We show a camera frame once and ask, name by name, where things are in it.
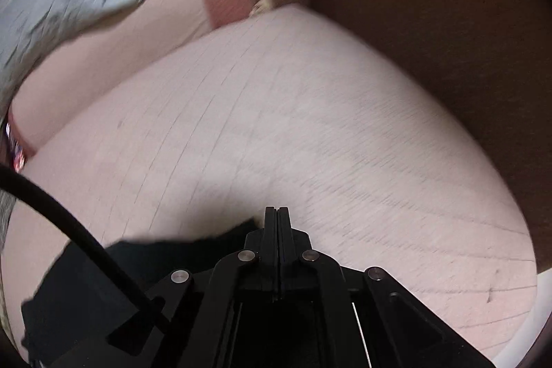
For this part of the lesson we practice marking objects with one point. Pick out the grey patterned quilt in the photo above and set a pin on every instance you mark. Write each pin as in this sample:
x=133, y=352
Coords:
x=34, y=1

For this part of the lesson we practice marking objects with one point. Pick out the black pants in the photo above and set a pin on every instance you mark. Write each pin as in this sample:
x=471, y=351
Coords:
x=64, y=303

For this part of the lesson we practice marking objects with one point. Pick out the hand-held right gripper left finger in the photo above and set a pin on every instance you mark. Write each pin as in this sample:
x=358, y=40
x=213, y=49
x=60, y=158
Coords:
x=270, y=232

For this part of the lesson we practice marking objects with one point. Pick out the brown wooden headboard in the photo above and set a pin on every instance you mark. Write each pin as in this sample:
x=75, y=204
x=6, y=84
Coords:
x=431, y=27

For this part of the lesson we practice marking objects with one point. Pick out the pink cushion with red band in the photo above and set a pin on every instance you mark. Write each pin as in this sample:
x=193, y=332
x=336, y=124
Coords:
x=168, y=1

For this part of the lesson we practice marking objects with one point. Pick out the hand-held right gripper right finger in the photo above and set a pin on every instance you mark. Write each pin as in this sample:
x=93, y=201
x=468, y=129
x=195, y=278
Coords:
x=285, y=232

